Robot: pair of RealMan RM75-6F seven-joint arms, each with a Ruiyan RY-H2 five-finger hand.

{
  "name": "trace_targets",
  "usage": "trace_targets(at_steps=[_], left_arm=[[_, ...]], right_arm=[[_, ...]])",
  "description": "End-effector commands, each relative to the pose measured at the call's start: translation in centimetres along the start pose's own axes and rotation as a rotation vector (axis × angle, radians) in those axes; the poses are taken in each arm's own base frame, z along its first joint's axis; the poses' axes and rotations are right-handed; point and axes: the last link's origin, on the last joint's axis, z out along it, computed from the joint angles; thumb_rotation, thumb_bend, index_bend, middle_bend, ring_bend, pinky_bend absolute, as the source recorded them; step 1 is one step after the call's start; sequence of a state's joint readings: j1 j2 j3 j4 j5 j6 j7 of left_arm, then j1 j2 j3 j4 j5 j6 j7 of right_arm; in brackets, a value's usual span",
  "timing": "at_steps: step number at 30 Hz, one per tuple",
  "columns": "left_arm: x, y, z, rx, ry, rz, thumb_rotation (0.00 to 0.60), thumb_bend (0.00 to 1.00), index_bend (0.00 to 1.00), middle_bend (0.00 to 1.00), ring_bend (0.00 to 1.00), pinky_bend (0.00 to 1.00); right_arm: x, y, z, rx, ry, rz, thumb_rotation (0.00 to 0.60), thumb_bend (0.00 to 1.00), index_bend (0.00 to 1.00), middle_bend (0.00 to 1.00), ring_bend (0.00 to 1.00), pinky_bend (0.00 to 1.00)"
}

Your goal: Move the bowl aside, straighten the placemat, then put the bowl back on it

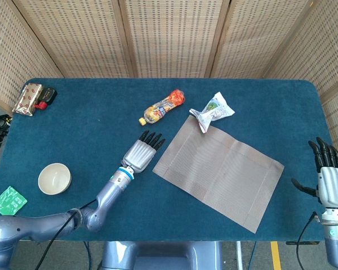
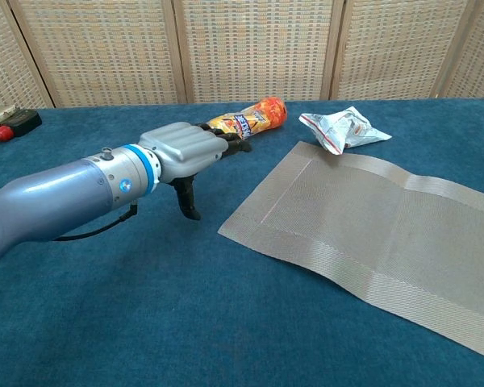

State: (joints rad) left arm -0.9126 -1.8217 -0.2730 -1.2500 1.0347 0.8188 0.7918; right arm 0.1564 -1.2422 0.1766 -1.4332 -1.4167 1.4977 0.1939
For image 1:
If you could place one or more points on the black box with red part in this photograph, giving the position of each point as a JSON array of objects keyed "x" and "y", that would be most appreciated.
[{"x": 48, "y": 94}]

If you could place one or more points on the blue-grey robot torso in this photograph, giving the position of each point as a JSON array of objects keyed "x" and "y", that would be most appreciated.
[{"x": 163, "y": 256}]

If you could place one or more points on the crumpled white snack bag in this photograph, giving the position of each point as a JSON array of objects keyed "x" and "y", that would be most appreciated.
[{"x": 214, "y": 111}]

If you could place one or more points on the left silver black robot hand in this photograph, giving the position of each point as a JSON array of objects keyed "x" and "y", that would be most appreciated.
[{"x": 139, "y": 156}]

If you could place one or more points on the wicker folding screen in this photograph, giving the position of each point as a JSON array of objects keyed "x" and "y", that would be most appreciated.
[{"x": 171, "y": 36}]

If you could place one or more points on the gold foil packet red prints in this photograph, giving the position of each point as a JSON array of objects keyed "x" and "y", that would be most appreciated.
[{"x": 26, "y": 99}]

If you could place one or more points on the beige bowl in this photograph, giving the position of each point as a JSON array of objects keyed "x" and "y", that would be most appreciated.
[{"x": 55, "y": 178}]

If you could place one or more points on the brown woven placemat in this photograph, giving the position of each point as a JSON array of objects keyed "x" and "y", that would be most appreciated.
[{"x": 222, "y": 174}]

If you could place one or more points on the plastic bottle orange label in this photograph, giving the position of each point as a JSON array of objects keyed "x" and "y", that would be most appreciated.
[{"x": 162, "y": 108}]

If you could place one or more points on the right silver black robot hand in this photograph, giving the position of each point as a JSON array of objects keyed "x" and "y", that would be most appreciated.
[{"x": 333, "y": 188}]

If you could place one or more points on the blue carpet table cover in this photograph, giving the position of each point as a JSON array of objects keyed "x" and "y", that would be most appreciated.
[{"x": 256, "y": 98}]

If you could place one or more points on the green plastic packet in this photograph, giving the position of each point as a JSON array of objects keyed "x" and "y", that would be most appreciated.
[{"x": 8, "y": 201}]

